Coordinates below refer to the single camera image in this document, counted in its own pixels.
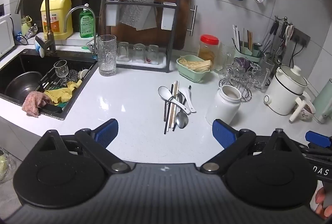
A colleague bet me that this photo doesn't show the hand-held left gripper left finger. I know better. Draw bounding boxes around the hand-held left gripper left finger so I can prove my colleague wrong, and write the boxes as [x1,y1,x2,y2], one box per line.
[39,118,131,173]

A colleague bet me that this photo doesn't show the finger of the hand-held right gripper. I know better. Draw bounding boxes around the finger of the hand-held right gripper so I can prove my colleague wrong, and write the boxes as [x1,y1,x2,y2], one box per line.
[302,131,332,158]

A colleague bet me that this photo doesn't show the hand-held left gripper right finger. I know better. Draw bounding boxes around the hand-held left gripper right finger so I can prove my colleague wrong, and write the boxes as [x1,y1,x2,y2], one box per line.
[200,119,299,173]

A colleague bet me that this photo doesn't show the white ceramic jar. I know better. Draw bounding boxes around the white ceramic jar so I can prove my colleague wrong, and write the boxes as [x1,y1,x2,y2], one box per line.
[206,85,249,126]

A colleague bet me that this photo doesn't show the embossed silver spoon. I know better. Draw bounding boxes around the embossed silver spoon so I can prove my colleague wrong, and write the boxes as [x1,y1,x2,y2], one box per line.
[176,93,189,129]

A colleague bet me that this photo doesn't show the white chopstick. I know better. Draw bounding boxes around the white chopstick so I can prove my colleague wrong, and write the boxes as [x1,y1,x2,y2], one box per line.
[167,81,177,132]

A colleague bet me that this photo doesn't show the white ceramic spoon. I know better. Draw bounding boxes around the white ceramic spoon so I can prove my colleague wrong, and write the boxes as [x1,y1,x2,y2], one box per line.
[158,86,191,114]
[179,87,197,113]

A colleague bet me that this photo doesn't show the person's right hand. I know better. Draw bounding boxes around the person's right hand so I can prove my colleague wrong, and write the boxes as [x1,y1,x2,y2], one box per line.
[315,186,332,214]

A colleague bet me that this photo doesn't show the floral printed mug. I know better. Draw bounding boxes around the floral printed mug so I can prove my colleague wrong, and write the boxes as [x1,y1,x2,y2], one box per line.
[289,98,317,122]

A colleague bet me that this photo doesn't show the white electric pot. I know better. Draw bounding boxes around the white electric pot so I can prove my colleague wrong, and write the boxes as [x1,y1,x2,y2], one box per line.
[264,65,310,116]

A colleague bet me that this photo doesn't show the yellow cloth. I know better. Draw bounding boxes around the yellow cloth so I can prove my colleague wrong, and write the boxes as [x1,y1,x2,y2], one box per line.
[44,80,83,105]

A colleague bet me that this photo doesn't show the black sink drain rack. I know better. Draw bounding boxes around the black sink drain rack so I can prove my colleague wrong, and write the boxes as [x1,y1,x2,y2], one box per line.
[34,68,91,114]

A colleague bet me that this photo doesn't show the group of inverted clear goblets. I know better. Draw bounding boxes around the group of inverted clear goblets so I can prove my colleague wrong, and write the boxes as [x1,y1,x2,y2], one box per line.
[223,57,261,90]

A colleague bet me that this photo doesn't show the green plastic basket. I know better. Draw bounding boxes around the green plastic basket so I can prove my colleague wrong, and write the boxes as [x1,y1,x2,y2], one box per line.
[176,55,212,84]

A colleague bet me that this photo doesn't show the steel wool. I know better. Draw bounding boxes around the steel wool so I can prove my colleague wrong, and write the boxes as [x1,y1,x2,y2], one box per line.
[67,70,80,82]

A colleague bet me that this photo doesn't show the white drip tray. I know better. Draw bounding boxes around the white drip tray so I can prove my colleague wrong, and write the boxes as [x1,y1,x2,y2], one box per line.
[115,54,167,68]

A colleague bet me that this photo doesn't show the purple plastic cup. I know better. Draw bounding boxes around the purple plastic cup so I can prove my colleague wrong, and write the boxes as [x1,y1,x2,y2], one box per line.
[235,57,251,69]

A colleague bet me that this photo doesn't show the tall textured glass mug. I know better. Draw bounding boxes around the tall textured glass mug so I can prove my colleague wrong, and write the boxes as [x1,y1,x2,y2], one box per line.
[255,56,275,90]
[97,35,117,77]

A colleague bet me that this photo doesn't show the pale dried strands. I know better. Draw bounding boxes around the pale dried strands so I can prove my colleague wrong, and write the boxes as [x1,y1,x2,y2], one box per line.
[179,56,211,71]

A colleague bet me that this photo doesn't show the textured glass pitcher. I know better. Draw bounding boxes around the textured glass pitcher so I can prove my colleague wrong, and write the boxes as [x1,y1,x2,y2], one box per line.
[215,43,236,74]

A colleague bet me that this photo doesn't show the clear stemmed glass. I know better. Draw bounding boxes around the clear stemmed glass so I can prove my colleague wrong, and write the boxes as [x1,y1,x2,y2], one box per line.
[54,60,68,86]

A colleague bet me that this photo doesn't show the pink cloth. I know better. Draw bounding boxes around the pink cloth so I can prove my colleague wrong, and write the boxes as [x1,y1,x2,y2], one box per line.
[22,91,52,118]

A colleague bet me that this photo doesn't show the small clear glass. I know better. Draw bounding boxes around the small clear glass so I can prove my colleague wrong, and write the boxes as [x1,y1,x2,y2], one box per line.
[117,42,129,62]
[132,44,146,63]

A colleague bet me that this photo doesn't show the green utensil caddy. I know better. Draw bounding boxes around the green utensil caddy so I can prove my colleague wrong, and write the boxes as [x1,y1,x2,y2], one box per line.
[233,41,263,63]

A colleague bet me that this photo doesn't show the red-lidded plastic jar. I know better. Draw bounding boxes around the red-lidded plastic jar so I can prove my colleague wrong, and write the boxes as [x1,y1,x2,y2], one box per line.
[198,35,220,65]

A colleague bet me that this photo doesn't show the small glass with red print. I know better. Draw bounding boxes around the small glass with red print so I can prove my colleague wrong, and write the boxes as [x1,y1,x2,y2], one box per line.
[147,45,159,64]

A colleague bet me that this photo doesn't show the steel bowl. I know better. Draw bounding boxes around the steel bowl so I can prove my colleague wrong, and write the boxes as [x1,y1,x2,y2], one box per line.
[4,71,43,101]

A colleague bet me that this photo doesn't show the bundle of upright chopsticks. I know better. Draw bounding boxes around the bundle of upright chopsticks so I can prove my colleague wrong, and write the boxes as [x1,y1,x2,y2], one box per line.
[232,24,253,52]

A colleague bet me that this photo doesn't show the plastic bag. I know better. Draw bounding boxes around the plastic bag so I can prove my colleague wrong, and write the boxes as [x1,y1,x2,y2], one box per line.
[0,147,17,183]

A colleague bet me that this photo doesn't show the green dish soap bottle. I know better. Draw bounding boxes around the green dish soap bottle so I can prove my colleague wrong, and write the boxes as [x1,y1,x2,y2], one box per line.
[79,3,94,38]

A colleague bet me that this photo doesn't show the black sink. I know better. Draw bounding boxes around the black sink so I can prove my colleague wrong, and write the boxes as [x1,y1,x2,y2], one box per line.
[0,48,99,121]

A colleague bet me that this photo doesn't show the row of hanging kitchen tools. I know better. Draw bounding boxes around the row of hanging kitchen tools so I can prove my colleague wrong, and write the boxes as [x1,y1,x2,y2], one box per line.
[261,16,296,61]

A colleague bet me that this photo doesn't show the white rack cup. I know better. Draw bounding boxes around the white rack cup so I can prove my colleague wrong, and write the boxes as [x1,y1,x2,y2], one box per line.
[106,2,119,27]
[161,2,175,30]

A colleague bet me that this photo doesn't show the wooden cutting board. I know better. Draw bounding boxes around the wooden cutting board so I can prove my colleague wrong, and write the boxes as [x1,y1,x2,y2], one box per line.
[110,0,193,51]

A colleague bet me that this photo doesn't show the patterned cleaver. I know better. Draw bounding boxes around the patterned cleaver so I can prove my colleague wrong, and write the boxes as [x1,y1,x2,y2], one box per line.
[119,0,159,31]

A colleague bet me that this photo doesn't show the small curved faucet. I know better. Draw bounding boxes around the small curved faucet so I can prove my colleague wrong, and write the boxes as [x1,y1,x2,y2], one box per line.
[63,6,98,60]

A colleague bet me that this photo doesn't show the tall metal faucet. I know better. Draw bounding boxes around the tall metal faucet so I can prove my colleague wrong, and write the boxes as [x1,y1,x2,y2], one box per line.
[15,0,57,56]

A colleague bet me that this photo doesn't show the yellow detergent jug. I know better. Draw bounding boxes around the yellow detergent jug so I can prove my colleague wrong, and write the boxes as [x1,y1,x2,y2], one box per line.
[40,0,73,40]

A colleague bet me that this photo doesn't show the small green kettle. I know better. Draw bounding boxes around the small green kettle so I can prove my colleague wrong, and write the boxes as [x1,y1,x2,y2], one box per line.
[21,15,33,36]

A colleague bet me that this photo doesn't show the white appliance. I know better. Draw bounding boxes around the white appliance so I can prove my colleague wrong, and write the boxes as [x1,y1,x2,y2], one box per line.
[0,13,15,57]

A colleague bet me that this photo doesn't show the wire glass rack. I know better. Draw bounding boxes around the wire glass rack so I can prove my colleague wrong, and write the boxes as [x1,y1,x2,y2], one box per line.
[219,58,253,103]

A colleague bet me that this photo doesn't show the black dish rack frame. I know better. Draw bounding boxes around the black dish rack frame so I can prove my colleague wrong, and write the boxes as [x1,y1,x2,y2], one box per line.
[100,0,180,73]

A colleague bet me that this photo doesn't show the black power cable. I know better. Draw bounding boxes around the black power cable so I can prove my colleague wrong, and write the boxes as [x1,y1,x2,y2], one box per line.
[289,40,299,69]

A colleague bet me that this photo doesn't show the dark wall outlet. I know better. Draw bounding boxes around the dark wall outlet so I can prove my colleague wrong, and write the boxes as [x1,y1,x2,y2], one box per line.
[284,28,311,47]

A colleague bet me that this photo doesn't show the steel bar handle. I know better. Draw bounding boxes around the steel bar handle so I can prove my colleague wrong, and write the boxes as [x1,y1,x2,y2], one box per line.
[189,5,198,37]

